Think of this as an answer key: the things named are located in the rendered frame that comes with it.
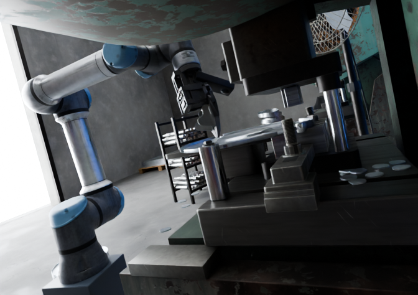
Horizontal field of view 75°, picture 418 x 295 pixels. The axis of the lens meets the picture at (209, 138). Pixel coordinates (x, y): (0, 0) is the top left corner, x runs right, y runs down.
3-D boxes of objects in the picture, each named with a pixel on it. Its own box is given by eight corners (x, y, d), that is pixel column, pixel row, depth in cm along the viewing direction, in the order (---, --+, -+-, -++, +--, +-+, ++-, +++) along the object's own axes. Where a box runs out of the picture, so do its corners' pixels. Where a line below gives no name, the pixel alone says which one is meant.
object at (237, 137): (346, 116, 52) (345, 112, 52) (208, 156, 42) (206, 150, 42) (264, 126, 79) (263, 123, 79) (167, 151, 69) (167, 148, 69)
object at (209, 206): (203, 247, 42) (194, 210, 42) (270, 170, 82) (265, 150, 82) (453, 248, 28) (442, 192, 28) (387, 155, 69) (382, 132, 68)
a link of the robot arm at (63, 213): (48, 251, 86) (36, 210, 85) (81, 231, 98) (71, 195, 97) (75, 250, 81) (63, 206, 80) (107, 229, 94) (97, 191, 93)
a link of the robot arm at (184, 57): (193, 63, 84) (199, 46, 77) (198, 76, 83) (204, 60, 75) (170, 67, 81) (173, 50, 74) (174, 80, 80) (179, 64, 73)
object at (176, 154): (176, 210, 63) (162, 153, 62) (203, 190, 75) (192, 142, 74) (285, 202, 51) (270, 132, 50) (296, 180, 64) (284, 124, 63)
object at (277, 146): (275, 159, 50) (270, 134, 50) (289, 144, 64) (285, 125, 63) (328, 151, 46) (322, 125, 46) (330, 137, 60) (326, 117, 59)
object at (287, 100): (283, 108, 53) (279, 89, 53) (288, 106, 57) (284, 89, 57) (300, 104, 52) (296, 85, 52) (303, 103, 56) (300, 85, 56)
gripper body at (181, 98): (183, 117, 77) (170, 80, 80) (210, 111, 80) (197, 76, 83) (188, 105, 70) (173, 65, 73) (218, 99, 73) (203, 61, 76)
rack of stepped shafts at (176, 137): (196, 205, 288) (174, 116, 282) (171, 201, 321) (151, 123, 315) (222, 190, 317) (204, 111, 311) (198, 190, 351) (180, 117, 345)
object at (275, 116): (269, 173, 346) (255, 112, 341) (269, 165, 390) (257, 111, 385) (301, 168, 336) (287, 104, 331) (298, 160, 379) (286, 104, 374)
